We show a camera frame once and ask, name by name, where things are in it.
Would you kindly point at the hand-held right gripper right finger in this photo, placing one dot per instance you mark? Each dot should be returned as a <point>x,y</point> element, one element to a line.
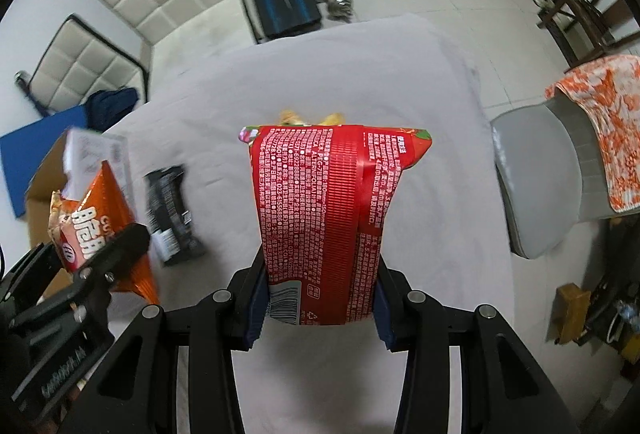
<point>384,314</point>

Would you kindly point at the black snack packet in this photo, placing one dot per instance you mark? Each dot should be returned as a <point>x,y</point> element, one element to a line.
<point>170,214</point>

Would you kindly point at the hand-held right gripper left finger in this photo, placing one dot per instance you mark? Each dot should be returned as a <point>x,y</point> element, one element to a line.
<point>254,309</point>

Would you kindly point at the golden snack packet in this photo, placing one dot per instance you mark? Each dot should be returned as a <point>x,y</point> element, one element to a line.
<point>310,118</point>

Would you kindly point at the grey chair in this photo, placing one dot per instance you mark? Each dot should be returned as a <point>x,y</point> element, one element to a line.
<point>540,174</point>

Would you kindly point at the orange floral cloth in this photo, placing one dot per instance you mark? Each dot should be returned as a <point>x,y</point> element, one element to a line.
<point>607,124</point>

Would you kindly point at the blue floor mat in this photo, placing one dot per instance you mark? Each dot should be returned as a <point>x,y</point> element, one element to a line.
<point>30,154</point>

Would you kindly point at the cardboard box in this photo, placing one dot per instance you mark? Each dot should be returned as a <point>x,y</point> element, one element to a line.
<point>42,209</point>

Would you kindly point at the white tablecloth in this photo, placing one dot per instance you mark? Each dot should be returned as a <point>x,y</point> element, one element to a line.
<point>320,79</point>

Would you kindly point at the small wooden box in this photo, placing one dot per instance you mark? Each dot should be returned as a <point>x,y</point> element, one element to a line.
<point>575,311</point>

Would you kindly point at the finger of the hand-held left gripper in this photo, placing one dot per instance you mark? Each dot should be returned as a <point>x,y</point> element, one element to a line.
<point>122,249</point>

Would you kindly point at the orange snack packet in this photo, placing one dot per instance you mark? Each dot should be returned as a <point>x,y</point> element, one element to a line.
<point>90,234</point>

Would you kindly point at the dark blue clothing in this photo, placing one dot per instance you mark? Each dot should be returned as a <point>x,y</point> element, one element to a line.
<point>112,109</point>

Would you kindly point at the small white padded chair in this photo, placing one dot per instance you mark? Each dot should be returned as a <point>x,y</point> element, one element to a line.
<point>85,64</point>

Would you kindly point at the red snack packet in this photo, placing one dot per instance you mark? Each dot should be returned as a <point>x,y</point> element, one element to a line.
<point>320,214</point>

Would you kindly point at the white paper sheet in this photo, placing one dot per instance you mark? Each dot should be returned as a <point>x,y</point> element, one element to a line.
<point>95,154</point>

